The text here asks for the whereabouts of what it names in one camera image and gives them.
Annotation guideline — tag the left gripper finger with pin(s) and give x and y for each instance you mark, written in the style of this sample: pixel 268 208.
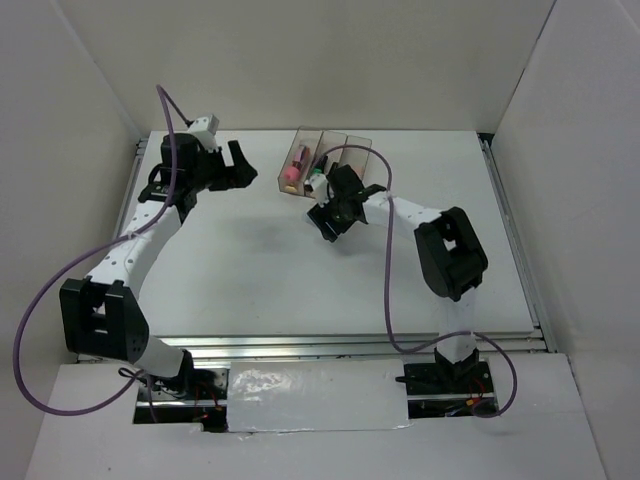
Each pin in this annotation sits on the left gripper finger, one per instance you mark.
pixel 241 173
pixel 223 180

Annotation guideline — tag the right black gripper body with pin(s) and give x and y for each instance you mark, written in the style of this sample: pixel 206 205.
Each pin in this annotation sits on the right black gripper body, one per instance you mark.
pixel 337 201

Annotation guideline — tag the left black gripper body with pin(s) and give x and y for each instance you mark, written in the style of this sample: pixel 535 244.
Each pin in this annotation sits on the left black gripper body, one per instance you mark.
pixel 209 170

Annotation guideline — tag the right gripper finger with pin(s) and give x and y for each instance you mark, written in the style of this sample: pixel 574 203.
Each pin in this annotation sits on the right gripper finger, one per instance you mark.
pixel 322 220
pixel 344 222

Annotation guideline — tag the black green highlighter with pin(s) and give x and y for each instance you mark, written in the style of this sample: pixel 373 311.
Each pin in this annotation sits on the black green highlighter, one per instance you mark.
pixel 319 166

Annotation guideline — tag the pink cap pen bundle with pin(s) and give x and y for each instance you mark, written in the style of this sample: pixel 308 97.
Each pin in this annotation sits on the pink cap pen bundle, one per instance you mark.
pixel 300 159

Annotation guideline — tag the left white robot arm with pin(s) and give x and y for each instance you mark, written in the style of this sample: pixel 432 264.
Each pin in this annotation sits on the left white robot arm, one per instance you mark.
pixel 100 312

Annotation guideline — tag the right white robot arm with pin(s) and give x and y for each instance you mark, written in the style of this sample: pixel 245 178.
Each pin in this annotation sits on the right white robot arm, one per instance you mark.
pixel 451 258

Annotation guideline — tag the clear right organizer bin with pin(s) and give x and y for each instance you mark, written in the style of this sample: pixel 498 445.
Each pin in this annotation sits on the clear right organizer bin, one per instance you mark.
pixel 356 154

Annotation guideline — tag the clear organizer bin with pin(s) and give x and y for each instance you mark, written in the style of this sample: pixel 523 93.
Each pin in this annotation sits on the clear organizer bin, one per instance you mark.
pixel 356 154
pixel 306 136
pixel 328 145

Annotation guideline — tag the clear left organizer bin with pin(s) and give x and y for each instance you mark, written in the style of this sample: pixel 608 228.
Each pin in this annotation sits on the clear left organizer bin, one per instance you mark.
pixel 306 136

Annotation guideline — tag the clear middle organizer bin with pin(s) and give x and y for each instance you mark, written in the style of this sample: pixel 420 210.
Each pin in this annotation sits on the clear middle organizer bin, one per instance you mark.
pixel 328 145

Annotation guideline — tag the white foil cover plate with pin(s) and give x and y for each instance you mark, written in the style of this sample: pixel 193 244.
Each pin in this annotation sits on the white foil cover plate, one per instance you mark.
pixel 308 396

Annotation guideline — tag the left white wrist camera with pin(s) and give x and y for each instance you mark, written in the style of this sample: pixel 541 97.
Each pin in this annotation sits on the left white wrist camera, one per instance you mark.
pixel 204 130

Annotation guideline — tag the aluminium front rail frame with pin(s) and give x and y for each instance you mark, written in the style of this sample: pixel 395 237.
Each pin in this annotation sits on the aluminium front rail frame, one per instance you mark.
pixel 220 349

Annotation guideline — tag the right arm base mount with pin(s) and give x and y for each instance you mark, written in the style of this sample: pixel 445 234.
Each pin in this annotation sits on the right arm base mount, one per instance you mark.
pixel 431 394

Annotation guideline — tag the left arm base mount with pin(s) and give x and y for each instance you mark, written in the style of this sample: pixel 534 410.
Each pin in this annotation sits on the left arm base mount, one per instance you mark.
pixel 203 402

